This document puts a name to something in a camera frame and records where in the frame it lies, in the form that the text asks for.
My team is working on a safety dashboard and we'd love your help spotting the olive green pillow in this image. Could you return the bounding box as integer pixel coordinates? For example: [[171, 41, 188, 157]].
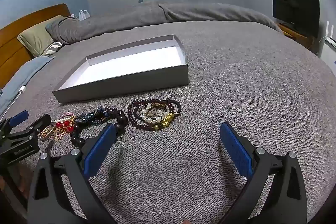
[[17, 14, 66, 58]]

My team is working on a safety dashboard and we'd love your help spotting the grey rolled duvet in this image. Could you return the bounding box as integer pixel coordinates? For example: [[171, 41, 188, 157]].
[[46, 0, 284, 44]]

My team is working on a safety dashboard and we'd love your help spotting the zebra striped pillow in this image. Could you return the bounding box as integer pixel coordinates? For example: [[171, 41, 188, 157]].
[[42, 41, 63, 56]]

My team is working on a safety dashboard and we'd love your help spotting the white router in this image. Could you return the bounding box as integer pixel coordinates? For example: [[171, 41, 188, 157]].
[[325, 20, 336, 41]]

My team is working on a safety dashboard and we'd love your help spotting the large dark wooden bead bracelet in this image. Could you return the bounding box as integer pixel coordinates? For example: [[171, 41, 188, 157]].
[[70, 108, 128, 149]]

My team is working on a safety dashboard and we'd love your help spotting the dark blue crystal bead bracelet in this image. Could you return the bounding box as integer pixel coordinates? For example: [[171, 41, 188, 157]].
[[75, 107, 118, 127]]

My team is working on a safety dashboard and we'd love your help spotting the dark red bead gold charm bracelet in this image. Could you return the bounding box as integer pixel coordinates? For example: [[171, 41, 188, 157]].
[[127, 99, 182, 132]]

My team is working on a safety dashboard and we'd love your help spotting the red bead pink cord bracelet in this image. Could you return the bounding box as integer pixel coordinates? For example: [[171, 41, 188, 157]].
[[38, 112, 77, 142]]

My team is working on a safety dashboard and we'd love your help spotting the white charger plug with cable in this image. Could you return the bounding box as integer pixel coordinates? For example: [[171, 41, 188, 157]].
[[0, 85, 27, 122]]

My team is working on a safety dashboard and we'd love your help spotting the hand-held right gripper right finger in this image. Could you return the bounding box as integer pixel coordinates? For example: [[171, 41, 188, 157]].
[[219, 121, 307, 224]]

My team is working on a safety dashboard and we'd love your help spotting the grey cardboard box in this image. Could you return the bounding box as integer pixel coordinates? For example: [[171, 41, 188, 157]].
[[52, 34, 189, 105]]

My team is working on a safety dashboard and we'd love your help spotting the white pearl bracelet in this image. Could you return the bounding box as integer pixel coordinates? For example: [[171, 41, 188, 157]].
[[138, 104, 170, 124]]

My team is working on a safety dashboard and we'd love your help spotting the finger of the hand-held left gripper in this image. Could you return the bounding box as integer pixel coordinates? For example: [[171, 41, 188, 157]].
[[8, 114, 52, 140], [0, 110, 29, 132]]

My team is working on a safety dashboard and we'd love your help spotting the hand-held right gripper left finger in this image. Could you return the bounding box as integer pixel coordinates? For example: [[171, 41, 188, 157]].
[[28, 123, 117, 224]]

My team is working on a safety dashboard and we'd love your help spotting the person's left hand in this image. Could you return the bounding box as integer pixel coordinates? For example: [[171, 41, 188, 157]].
[[10, 161, 33, 195]]

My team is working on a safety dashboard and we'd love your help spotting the black flat screen television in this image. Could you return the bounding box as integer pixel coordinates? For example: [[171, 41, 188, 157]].
[[272, 0, 321, 38]]

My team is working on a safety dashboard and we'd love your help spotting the light blue blanket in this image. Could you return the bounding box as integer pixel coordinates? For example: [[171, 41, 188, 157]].
[[0, 56, 55, 117]]

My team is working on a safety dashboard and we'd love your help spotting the wooden headboard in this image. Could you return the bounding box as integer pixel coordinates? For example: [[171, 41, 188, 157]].
[[0, 3, 71, 88]]

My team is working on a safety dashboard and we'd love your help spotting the white appliance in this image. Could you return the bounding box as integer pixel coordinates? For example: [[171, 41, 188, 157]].
[[317, 39, 336, 70]]

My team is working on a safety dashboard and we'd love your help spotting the wooden television stand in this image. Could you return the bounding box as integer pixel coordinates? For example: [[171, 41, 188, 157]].
[[277, 23, 314, 49]]

